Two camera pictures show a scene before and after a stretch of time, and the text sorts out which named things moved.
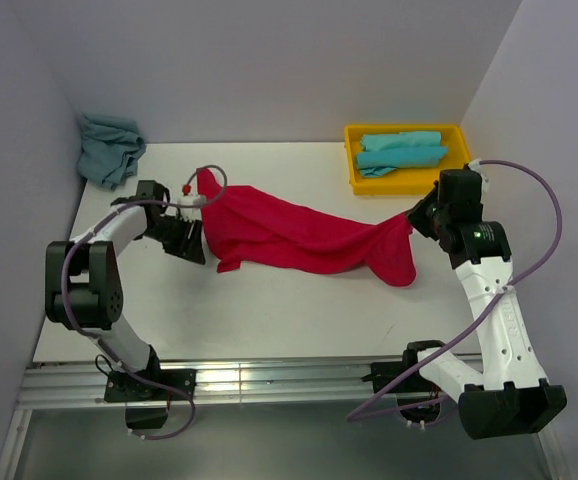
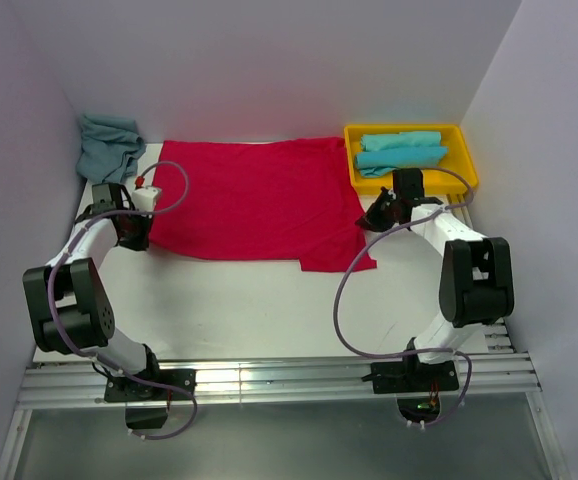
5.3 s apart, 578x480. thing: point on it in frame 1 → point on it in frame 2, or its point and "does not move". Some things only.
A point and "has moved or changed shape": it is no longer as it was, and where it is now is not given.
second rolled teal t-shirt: [375, 162] does not move
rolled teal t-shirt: [401, 140] does not move
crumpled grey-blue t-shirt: [110, 149] does not move
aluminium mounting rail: [225, 382] does not move
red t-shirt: [247, 225] has moved or changed shape
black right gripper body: [428, 215] → [381, 214]
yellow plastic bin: [408, 180] does not move
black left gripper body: [172, 233] → [138, 228]
